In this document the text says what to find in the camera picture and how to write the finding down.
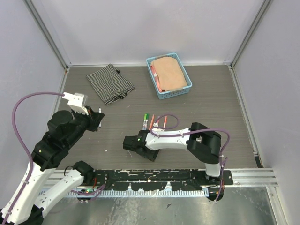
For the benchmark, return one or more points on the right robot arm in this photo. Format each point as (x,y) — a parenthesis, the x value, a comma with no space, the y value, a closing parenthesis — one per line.
(201,141)

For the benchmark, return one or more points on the peach folded towel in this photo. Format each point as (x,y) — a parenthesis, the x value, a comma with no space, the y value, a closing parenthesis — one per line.
(167,74)

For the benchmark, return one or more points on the black white striped cloth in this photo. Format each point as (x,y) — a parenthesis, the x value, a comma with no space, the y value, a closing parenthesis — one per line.
(109,84)

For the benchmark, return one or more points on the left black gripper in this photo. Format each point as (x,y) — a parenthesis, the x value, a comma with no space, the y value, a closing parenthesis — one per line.
(97,118)

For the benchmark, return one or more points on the salmon orange pen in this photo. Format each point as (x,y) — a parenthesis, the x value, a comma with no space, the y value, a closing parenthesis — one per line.
(151,122)

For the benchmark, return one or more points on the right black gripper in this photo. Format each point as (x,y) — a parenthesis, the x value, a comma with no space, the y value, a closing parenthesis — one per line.
(151,157)

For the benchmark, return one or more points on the white pen lime end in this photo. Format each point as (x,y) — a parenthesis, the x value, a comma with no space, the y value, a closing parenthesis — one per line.
(144,122)

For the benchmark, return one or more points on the grey slotted cable duct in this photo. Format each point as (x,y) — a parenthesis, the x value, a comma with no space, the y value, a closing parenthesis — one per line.
(156,193)

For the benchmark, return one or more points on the white marker green end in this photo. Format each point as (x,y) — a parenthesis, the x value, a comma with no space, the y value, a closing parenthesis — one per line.
(146,124)

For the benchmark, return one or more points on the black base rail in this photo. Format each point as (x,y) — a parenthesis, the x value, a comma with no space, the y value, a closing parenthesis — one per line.
(150,180)

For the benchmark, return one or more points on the light blue plastic basket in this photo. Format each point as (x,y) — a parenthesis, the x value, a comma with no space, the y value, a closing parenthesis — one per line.
(173,93)

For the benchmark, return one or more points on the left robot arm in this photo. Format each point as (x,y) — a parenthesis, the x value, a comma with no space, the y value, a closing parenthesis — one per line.
(26,208)

